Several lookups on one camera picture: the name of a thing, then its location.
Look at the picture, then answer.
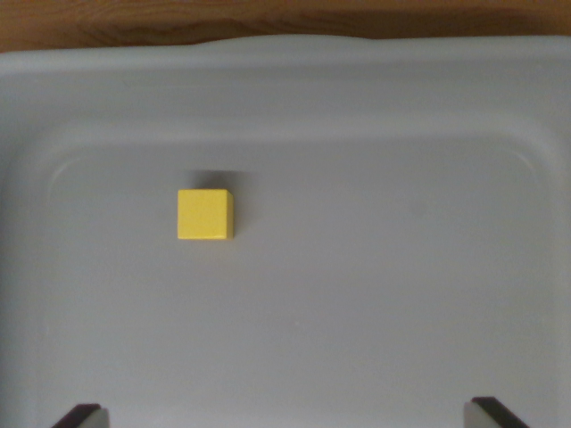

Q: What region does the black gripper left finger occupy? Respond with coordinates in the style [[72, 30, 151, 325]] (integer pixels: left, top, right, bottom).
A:
[[50, 402, 110, 428]]

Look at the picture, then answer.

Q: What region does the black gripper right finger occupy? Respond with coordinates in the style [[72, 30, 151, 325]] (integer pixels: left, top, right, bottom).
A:
[[463, 396, 531, 428]]

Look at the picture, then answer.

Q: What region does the yellow cube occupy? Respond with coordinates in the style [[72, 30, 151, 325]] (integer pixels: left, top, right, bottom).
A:
[[177, 188, 236, 241]]

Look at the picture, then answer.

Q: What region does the grey plastic bin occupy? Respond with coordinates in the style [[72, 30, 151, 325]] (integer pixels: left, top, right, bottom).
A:
[[0, 34, 571, 428]]

